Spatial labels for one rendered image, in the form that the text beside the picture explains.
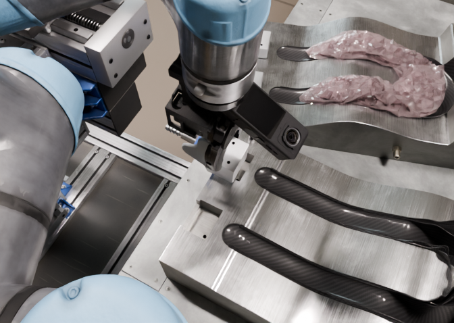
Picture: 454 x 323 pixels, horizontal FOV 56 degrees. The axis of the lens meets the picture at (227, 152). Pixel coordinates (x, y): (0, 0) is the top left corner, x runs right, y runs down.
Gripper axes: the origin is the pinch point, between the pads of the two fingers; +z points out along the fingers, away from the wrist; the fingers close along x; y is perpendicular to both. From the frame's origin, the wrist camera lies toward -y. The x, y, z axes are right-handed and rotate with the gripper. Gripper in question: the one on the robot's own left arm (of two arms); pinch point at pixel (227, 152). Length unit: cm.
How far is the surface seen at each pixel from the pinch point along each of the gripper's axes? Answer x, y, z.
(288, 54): -29.7, 1.1, 13.7
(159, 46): -73, 70, 114
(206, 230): 10.5, -2.3, 6.7
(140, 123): -33, 53, 107
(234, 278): 15.0, -9.4, 2.8
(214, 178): 2.9, 0.4, 5.2
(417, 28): -55, -21, 19
